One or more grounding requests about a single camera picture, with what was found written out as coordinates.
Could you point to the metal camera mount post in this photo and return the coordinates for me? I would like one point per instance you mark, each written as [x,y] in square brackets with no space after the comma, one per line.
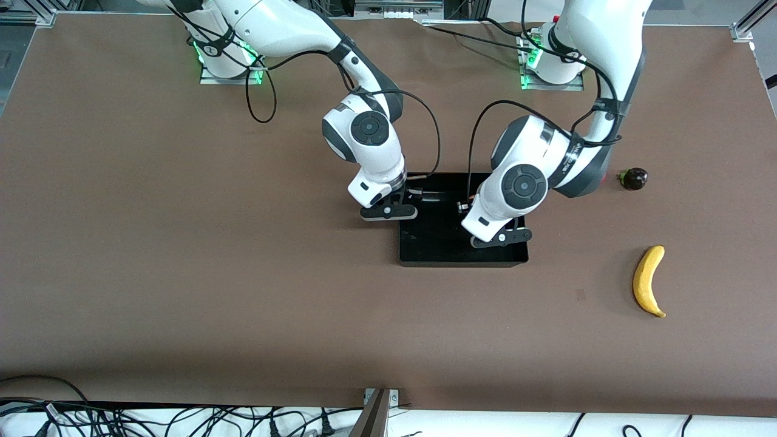
[373,416]

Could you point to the black plastic box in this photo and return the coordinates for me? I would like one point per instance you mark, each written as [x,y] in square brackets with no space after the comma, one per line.
[437,243]

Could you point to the dark purple eggplant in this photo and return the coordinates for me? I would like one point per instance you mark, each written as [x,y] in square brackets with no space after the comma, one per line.
[634,179]

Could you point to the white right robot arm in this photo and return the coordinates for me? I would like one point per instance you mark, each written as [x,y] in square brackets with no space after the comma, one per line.
[273,24]

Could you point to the yellow banana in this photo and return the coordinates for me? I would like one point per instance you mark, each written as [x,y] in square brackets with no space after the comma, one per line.
[644,282]

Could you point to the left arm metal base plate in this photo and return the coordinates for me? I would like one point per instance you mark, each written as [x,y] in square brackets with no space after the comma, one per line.
[576,85]

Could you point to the brown table cover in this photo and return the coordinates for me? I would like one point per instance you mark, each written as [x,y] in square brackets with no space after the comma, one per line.
[243,303]

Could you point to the aluminium frame profile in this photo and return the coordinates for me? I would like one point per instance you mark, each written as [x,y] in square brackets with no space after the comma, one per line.
[749,24]

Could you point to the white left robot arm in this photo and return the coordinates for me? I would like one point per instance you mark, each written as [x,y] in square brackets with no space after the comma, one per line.
[607,36]

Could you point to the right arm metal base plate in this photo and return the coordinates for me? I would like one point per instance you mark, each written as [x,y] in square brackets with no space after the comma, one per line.
[209,79]

